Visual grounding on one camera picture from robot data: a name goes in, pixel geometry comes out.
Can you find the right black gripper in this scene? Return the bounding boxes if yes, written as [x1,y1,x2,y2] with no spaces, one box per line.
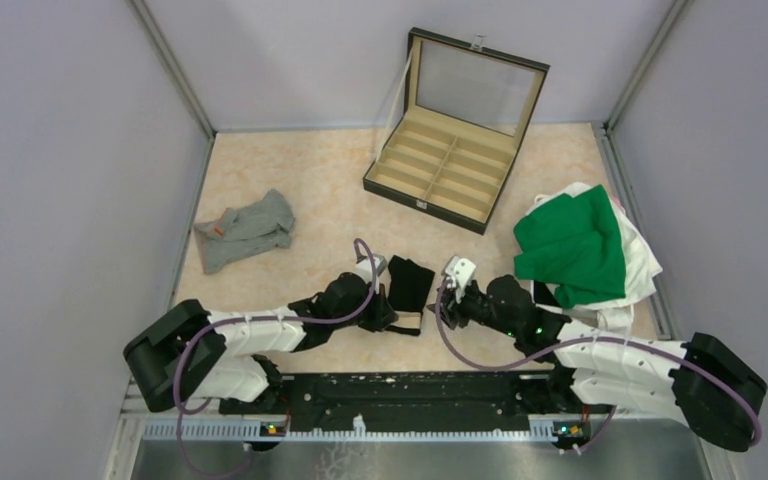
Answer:
[427,279,519,338]

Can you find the black underwear with beige waistband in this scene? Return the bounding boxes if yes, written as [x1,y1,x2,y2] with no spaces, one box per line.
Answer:
[385,255,435,337]

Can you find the grey striped underwear orange trim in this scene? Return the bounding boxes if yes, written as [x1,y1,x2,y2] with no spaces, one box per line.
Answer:
[193,189,296,275]

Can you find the black leather compartment box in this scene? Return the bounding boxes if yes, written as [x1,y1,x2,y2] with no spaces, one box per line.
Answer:
[363,27,550,235]

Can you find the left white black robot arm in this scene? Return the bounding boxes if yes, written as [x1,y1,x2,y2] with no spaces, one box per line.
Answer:
[123,272,398,415]

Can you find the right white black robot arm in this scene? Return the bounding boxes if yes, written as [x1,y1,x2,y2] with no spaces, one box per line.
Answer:
[427,275,768,452]

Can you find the green cloth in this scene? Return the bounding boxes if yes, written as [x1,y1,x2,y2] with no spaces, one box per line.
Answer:
[513,185,626,308]

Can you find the white cloth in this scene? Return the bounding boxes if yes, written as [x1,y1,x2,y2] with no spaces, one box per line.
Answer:
[537,192,663,332]

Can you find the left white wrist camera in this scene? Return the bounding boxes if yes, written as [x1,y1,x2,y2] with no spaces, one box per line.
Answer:
[354,254,387,283]

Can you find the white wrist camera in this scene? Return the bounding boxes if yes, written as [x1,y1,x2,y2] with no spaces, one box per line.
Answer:
[443,255,477,303]
[354,254,387,283]

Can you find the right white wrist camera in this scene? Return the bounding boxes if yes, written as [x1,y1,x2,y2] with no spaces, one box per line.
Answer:
[443,255,477,303]

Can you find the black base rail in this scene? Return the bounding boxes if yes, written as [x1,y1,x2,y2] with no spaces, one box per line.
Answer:
[218,371,610,433]

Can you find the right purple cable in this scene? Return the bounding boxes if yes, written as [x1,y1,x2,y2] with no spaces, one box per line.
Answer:
[434,278,764,456]

